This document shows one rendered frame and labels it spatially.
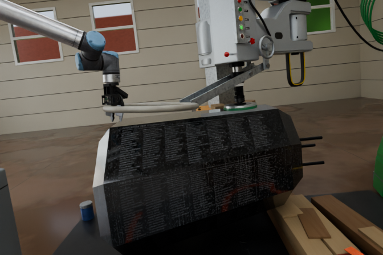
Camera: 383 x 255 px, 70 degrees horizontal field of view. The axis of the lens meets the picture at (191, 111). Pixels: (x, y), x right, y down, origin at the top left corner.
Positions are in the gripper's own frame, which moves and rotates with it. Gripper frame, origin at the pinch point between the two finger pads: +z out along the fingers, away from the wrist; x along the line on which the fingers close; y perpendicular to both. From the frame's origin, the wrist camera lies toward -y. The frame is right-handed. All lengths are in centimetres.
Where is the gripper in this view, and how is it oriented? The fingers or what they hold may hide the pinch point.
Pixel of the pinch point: (117, 119)
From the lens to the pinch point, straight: 157.3
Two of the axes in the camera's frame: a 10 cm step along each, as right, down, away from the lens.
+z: 0.5, 9.9, 0.9
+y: -3.9, 1.0, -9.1
